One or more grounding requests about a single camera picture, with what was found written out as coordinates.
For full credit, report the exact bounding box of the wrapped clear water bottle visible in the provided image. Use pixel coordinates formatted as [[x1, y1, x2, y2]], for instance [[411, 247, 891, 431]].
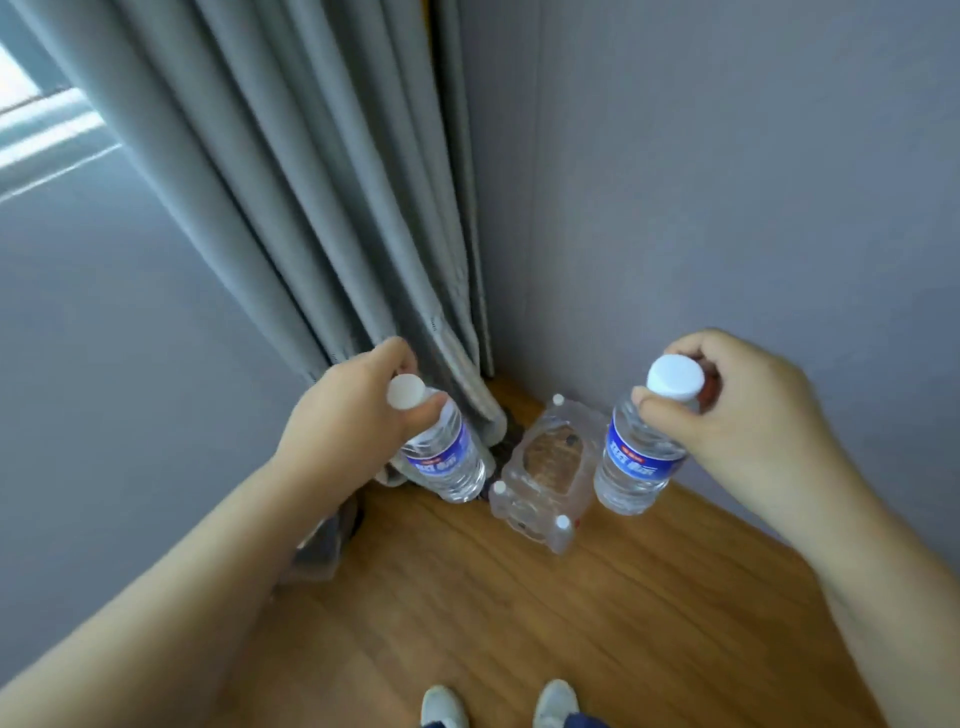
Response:
[[541, 393, 594, 444], [490, 480, 526, 530], [541, 514, 580, 557]]

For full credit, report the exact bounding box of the person's right hand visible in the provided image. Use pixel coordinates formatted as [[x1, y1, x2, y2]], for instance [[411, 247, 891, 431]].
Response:
[[631, 327, 852, 530]]

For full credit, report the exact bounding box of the grey curtain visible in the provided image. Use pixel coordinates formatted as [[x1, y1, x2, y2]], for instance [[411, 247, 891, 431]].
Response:
[[7, 0, 511, 588]]

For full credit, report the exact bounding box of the clear water bottle blue label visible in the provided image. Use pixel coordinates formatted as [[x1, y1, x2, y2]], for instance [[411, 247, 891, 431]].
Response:
[[592, 354, 708, 518], [386, 373, 491, 505]]

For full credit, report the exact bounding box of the person's white right shoe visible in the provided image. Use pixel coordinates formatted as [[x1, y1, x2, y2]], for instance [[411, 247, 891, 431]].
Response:
[[533, 678, 581, 728]]

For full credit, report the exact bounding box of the window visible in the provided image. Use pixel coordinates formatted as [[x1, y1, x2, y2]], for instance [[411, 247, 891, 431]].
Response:
[[0, 41, 123, 205]]

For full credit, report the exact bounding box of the person's right forearm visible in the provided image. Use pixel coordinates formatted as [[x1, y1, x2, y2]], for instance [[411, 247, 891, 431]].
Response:
[[780, 466, 960, 728]]

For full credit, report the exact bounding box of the person's white left shoe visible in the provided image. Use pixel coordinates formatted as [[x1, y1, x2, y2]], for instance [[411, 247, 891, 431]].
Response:
[[419, 684, 471, 728]]

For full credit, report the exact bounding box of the person's white shoe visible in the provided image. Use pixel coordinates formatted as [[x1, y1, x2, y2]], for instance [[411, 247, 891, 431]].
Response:
[[419, 684, 471, 728], [533, 678, 581, 728]]

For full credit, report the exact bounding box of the person's left hand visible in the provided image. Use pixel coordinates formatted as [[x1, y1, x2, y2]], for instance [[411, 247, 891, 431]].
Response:
[[271, 336, 451, 520]]

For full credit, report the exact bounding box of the clear plastic shrink wrap pack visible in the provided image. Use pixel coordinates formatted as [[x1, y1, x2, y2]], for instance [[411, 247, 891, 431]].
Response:
[[489, 393, 609, 557]]

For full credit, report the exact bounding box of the person's left forearm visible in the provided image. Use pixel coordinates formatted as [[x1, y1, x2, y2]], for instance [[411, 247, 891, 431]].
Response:
[[0, 444, 354, 728]]

